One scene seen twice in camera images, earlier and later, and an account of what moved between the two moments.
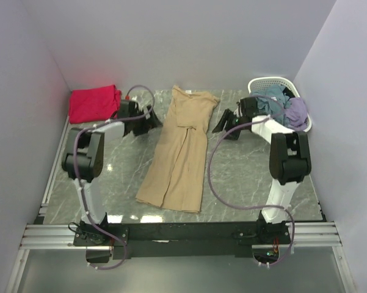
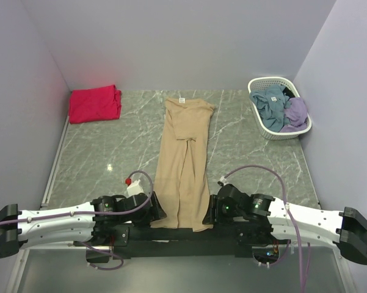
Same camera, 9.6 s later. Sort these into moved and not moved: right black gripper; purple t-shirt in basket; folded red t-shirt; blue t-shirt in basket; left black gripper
Moved: left black gripper; right black gripper
Not moved: blue t-shirt in basket; folded red t-shirt; purple t-shirt in basket
